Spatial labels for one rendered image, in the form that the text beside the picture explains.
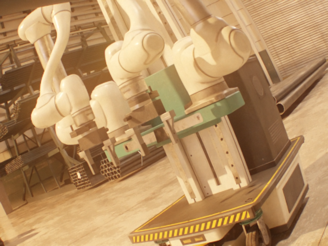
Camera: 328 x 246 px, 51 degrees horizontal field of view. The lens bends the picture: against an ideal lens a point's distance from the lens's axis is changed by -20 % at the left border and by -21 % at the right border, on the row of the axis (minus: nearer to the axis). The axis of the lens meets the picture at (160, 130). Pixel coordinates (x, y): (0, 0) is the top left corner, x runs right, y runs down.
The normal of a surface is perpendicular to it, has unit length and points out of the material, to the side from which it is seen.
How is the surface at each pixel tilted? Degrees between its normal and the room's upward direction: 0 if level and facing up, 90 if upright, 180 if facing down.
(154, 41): 98
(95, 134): 90
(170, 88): 90
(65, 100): 92
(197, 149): 90
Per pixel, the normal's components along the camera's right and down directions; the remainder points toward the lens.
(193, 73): -0.67, 0.48
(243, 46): 0.51, -0.10
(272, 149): 0.74, -0.31
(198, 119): -0.54, 0.27
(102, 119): -0.24, 0.25
